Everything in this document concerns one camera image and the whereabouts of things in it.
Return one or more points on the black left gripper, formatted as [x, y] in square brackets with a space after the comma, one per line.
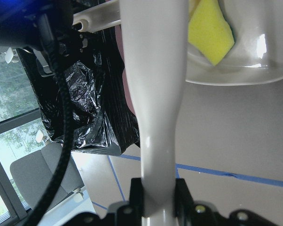
[58, 45]

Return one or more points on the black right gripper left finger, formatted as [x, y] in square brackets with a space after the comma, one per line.
[127, 213]

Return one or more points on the yellow sponge piece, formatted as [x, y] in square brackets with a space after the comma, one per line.
[209, 32]

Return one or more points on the beige plastic dustpan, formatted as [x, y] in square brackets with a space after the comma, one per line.
[255, 58]

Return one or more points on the black bag lined bin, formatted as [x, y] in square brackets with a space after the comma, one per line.
[102, 120]

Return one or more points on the grey office chair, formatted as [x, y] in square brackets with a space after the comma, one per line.
[33, 172]

